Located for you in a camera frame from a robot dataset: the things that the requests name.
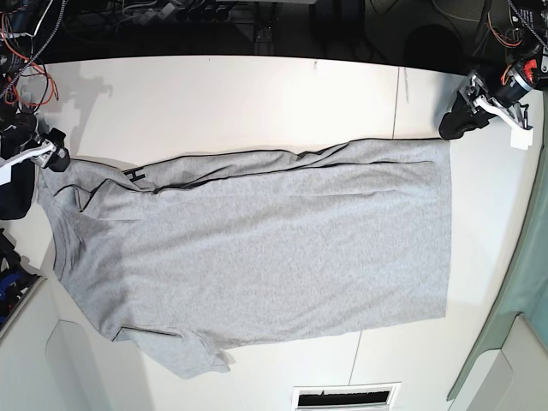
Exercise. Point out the black cylindrical left gripper body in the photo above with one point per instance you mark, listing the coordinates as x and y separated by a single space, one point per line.
501 89

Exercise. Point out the black cylindrical right gripper body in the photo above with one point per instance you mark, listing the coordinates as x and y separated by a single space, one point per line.
40 131

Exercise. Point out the grey t-shirt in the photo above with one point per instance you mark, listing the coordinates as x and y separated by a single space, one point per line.
196 255

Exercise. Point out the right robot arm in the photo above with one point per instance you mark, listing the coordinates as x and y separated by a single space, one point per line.
20 56

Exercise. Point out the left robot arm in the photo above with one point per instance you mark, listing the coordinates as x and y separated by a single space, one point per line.
526 36

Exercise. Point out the black bag at table edge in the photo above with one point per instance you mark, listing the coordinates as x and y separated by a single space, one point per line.
16 196

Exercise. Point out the white slotted vent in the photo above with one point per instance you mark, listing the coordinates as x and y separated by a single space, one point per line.
347 397

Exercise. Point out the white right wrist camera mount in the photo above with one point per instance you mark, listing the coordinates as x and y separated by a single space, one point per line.
39 156

